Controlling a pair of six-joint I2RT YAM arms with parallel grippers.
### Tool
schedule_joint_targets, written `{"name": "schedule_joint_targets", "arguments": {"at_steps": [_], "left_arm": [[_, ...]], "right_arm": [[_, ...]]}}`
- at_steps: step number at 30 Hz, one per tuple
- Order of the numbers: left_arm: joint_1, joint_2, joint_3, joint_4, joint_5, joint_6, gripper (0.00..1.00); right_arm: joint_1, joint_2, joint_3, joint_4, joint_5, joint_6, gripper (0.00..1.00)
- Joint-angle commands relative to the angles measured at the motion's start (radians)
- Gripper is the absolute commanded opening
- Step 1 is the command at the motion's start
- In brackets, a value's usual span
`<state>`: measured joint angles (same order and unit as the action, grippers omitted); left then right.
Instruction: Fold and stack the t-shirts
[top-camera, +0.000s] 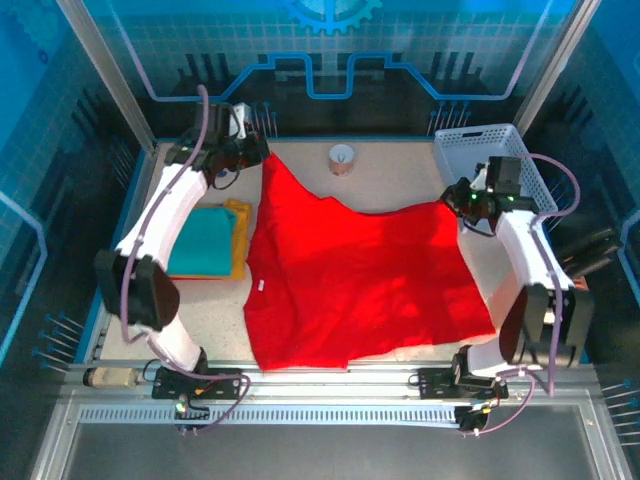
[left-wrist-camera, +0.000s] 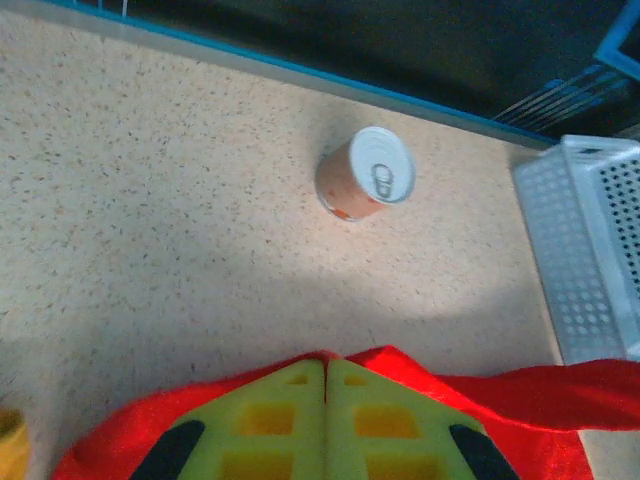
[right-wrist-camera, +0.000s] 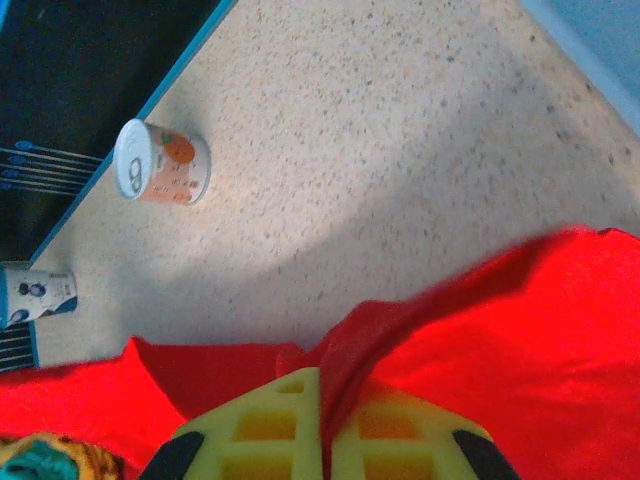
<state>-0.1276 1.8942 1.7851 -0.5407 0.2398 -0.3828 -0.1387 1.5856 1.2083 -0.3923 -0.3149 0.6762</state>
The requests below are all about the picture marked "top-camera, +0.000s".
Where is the red t-shirt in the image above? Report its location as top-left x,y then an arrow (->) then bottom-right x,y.
243,152 -> 497,372

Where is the grey perforated plastic basket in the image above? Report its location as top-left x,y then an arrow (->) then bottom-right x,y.
432,123 -> 560,217

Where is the yellow t-shirt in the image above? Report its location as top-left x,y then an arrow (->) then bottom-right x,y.
222,198 -> 253,281

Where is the teal t-shirt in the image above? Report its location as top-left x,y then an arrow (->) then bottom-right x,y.
166,207 -> 240,277

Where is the black bar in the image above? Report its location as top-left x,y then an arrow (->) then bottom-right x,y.
567,244 -> 620,279
557,227 -> 614,264

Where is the orange print tin can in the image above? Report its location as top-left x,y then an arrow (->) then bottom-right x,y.
328,144 -> 356,177

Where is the orange t-shirt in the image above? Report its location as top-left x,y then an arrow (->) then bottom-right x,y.
167,272 -> 231,282

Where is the black controller module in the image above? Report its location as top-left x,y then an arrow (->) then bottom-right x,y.
172,397 -> 211,437
455,402 -> 496,437

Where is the beige cylindrical object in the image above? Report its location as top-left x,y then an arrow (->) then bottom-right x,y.
82,367 -> 140,390

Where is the grey framed metal panel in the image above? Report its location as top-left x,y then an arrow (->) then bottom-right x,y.
29,394 -> 634,480

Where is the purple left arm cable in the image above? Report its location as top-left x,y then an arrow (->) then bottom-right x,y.
119,84 -> 251,435

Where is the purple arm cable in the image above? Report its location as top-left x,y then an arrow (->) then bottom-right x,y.
119,84 -> 251,435
464,152 -> 582,436

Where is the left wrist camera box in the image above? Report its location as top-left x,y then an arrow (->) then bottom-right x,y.
230,102 -> 256,139

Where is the aluminium frame post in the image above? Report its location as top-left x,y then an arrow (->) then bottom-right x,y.
513,0 -> 604,137
55,0 -> 160,155

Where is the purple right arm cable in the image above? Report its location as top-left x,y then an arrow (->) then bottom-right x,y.
464,152 -> 582,436

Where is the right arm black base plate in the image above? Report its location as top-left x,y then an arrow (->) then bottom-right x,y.
417,367 -> 509,401

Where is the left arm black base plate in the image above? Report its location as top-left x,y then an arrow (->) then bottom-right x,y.
151,367 -> 245,401

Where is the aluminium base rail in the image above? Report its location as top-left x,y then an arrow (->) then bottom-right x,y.
62,359 -> 599,406

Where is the slotted grey cable duct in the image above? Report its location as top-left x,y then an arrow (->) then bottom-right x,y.
78,405 -> 464,426

